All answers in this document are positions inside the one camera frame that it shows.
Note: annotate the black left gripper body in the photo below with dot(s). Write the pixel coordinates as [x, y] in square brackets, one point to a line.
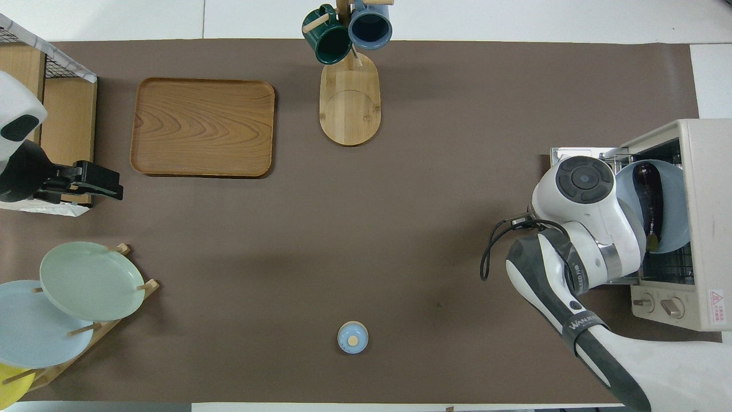
[28, 177]

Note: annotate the dark purple eggplant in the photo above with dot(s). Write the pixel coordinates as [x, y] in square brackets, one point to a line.
[649, 194]

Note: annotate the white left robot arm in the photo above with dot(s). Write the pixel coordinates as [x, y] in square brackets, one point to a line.
[17, 103]

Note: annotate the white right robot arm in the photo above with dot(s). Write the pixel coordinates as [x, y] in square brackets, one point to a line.
[583, 229]

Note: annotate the cream toaster oven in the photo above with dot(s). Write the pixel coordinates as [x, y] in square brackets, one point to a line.
[709, 217]

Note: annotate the pale green plate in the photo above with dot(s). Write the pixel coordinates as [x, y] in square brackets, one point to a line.
[91, 280]

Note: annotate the wooden serving tray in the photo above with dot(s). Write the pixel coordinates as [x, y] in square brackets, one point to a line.
[203, 129]

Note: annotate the wooden plate rack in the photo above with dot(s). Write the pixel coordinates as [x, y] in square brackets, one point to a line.
[114, 323]

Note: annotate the light blue racked plate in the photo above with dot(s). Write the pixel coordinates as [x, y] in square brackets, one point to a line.
[34, 332]

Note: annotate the yellow plate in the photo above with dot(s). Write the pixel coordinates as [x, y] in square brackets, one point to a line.
[11, 386]

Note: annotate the wooden mug tree stand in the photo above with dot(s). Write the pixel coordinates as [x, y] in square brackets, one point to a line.
[350, 109]

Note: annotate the dark green mug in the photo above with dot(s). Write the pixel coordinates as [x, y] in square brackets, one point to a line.
[329, 40]

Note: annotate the small blue white bowl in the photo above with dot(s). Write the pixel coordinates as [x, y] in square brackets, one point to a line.
[353, 337]

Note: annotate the brown table mat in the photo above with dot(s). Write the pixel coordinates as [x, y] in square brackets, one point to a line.
[400, 229]

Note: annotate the blue mug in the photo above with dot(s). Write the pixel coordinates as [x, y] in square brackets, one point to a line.
[370, 26]

